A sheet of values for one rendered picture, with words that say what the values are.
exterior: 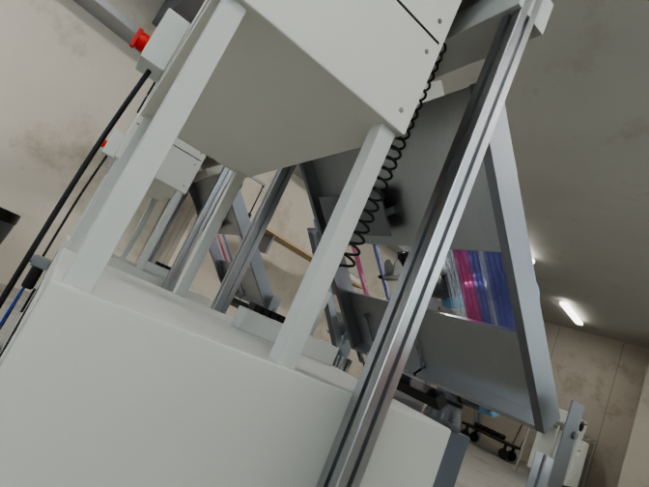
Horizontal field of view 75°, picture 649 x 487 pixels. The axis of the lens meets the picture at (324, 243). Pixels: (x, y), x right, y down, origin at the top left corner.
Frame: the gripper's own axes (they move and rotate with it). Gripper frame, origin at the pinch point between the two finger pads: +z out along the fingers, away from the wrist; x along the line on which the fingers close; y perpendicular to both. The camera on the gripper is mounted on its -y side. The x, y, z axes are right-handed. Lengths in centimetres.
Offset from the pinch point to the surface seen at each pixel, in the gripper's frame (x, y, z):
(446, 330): 23.2, -10.9, -1.0
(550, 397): 49, -20, -3
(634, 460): -212, -408, -668
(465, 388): 27.1, -25.3, -2.7
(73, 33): -330, 185, 63
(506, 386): 38.4, -21.2, -3.6
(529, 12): 53, 53, 8
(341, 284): -19.0, -3.6, 3.0
